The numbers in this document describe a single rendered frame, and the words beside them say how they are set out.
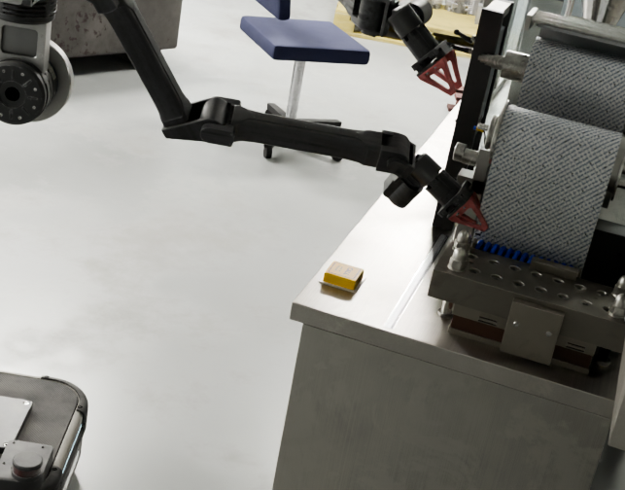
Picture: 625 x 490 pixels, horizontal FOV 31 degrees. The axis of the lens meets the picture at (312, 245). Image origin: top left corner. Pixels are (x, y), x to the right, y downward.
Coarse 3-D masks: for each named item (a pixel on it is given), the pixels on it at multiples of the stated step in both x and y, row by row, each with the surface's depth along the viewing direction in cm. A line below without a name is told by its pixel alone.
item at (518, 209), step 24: (504, 192) 233; (528, 192) 231; (552, 192) 229; (576, 192) 228; (504, 216) 234; (528, 216) 233; (552, 216) 231; (576, 216) 230; (504, 240) 236; (528, 240) 235; (552, 240) 233; (576, 240) 231; (576, 264) 233
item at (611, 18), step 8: (584, 0) 287; (592, 0) 284; (600, 0) 283; (608, 0) 282; (616, 0) 282; (624, 0) 283; (584, 8) 288; (592, 8) 285; (600, 8) 284; (608, 8) 283; (616, 8) 284; (624, 8) 285; (584, 16) 289; (592, 16) 286; (600, 16) 285; (608, 16) 285; (616, 16) 286
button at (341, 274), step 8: (336, 264) 241; (344, 264) 242; (328, 272) 237; (336, 272) 238; (344, 272) 238; (352, 272) 239; (360, 272) 240; (328, 280) 238; (336, 280) 237; (344, 280) 236; (352, 280) 236; (360, 280) 240; (352, 288) 236
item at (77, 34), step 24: (72, 0) 597; (144, 0) 632; (168, 0) 644; (72, 24) 604; (96, 24) 615; (168, 24) 651; (72, 48) 610; (96, 48) 621; (120, 48) 633; (168, 48) 660
